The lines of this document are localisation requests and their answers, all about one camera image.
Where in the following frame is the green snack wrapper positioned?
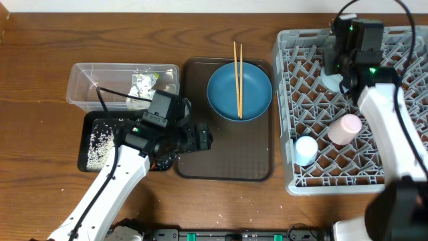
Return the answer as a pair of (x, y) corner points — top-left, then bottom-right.
(126, 73), (159, 110)

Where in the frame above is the light blue rice bowl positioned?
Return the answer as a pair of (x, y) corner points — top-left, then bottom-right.
(320, 67), (343, 92)

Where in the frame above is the pink cup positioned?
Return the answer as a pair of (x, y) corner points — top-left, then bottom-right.
(327, 114), (362, 145)

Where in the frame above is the dark blue plate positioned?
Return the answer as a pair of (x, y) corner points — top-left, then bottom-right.
(207, 62), (272, 122)

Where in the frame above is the wooden chopstick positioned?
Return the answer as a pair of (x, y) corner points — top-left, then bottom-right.
(233, 42), (241, 119)
(239, 44), (243, 119)

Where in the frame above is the light blue cup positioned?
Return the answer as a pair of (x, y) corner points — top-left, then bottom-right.
(294, 136), (318, 166)

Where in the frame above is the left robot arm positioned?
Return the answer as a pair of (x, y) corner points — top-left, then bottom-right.
(48, 90), (213, 241)

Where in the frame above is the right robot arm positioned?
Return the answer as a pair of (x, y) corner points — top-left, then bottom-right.
(321, 14), (427, 240)

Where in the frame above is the grey dishwasher rack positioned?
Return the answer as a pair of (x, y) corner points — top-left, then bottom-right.
(272, 25), (427, 195)

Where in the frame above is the clear plastic bin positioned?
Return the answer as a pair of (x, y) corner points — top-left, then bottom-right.
(66, 62), (181, 113)

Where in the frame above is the spilled white rice pile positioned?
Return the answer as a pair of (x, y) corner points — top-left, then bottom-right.
(78, 118), (177, 172)

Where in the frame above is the black plastic tray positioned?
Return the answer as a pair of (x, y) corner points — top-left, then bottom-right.
(78, 110), (178, 172)

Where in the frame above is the brown serving tray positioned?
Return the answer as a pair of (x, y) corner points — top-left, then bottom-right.
(175, 58), (274, 181)

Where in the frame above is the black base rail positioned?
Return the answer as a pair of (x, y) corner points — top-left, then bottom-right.
(106, 219), (332, 241)

